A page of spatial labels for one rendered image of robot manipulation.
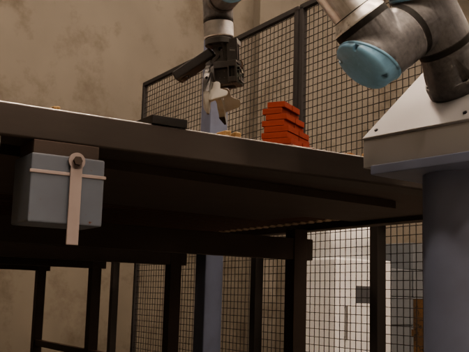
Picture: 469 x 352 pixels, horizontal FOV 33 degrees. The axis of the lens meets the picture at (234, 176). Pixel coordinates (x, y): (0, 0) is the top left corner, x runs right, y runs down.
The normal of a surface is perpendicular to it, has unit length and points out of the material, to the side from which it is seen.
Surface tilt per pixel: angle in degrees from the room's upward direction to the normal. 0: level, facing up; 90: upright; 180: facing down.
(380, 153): 90
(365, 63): 138
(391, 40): 88
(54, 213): 90
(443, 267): 90
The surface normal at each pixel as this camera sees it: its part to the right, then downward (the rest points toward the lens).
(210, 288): 0.53, -0.11
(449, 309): -0.62, -0.14
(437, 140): -0.79, -0.11
